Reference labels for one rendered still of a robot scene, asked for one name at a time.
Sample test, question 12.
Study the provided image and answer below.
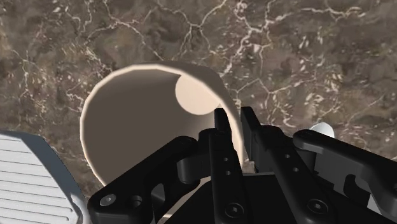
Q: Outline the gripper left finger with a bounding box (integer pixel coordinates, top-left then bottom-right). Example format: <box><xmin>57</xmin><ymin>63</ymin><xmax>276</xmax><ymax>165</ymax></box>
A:
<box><xmin>87</xmin><ymin>107</ymin><xmax>249</xmax><ymax>224</ymax></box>

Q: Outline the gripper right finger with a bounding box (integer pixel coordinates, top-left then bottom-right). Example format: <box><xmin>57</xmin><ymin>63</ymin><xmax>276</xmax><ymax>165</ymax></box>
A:
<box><xmin>240</xmin><ymin>106</ymin><xmax>397</xmax><ymax>224</ymax></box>

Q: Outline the beige cup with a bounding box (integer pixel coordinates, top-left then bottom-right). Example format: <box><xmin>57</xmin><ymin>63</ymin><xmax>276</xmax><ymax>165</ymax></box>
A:
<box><xmin>80</xmin><ymin>60</ymin><xmax>245</xmax><ymax>188</ymax></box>

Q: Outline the small white round object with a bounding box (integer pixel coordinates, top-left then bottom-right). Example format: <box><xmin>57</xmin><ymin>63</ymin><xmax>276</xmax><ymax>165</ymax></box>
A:
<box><xmin>309</xmin><ymin>122</ymin><xmax>336</xmax><ymax>139</ymax></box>

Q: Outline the white ribbed appliance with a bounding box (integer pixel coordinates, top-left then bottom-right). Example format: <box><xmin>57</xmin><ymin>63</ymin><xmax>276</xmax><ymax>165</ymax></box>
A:
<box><xmin>0</xmin><ymin>130</ymin><xmax>91</xmax><ymax>224</ymax></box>

